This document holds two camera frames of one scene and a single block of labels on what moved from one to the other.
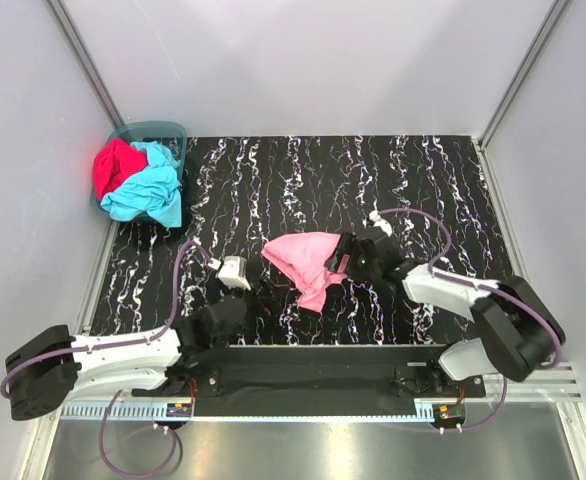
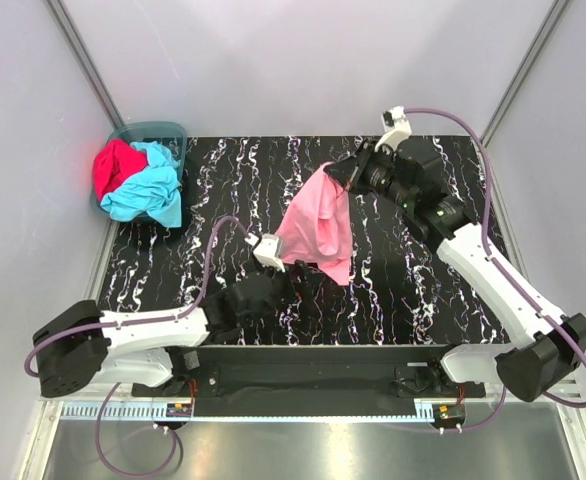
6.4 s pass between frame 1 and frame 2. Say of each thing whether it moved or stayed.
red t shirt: stayed
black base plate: stayed
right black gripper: moved
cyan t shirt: stayed
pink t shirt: moved
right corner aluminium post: stayed
